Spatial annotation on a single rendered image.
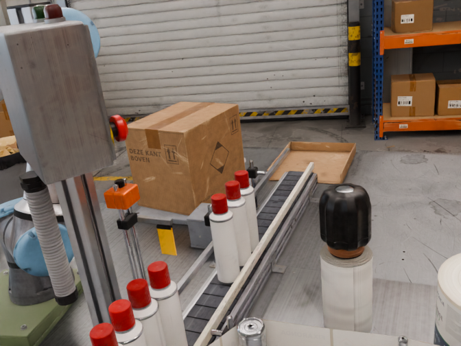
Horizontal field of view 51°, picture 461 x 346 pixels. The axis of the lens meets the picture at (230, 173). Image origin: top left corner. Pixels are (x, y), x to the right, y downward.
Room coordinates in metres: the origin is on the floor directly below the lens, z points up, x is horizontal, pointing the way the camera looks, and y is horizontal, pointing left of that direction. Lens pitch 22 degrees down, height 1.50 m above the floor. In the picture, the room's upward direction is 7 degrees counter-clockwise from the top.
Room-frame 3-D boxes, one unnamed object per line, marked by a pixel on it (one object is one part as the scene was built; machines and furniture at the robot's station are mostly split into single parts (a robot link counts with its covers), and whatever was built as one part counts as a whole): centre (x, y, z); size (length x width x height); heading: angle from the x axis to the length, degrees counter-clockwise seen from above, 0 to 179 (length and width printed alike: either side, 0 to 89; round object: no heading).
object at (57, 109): (0.66, 0.23, 1.38); 0.17 x 0.10 x 0.19; 30
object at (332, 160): (1.63, -0.31, 0.85); 0.30 x 0.26 x 0.04; 155
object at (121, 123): (0.65, 0.15, 1.32); 0.04 x 0.03 x 0.04; 30
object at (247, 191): (1.03, -0.02, 0.98); 0.05 x 0.05 x 0.20
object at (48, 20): (0.64, 0.20, 1.49); 0.03 x 0.03 x 0.02
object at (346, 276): (0.68, -0.17, 1.03); 0.09 x 0.09 x 0.30
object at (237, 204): (0.97, 0.00, 0.98); 0.05 x 0.05 x 0.20
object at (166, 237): (0.73, 0.12, 1.09); 0.03 x 0.01 x 0.06; 65
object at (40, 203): (0.62, 0.27, 1.18); 0.04 x 0.04 x 0.21
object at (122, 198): (0.74, 0.16, 1.05); 0.10 x 0.04 x 0.33; 65
